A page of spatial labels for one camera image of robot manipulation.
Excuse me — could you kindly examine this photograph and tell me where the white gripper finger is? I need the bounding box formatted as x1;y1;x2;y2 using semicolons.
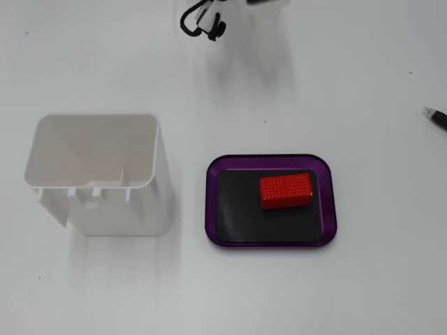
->
249;3;293;90
195;1;219;34

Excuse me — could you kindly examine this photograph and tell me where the black clear ballpoint pen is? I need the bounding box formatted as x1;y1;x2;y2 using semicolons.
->
422;106;447;133

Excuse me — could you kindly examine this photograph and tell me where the white plastic pen holder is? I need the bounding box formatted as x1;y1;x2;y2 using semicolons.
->
23;112;175;238

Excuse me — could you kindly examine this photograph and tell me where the purple metal tray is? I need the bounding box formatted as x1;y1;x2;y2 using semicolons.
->
205;153;339;249

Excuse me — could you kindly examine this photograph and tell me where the red studded block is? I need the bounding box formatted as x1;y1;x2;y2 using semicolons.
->
259;173;313;211

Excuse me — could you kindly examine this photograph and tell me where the black tray mat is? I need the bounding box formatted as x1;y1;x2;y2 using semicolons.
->
216;170;324;243

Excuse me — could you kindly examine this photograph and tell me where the thick black cable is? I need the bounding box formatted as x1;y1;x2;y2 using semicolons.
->
179;0;227;42

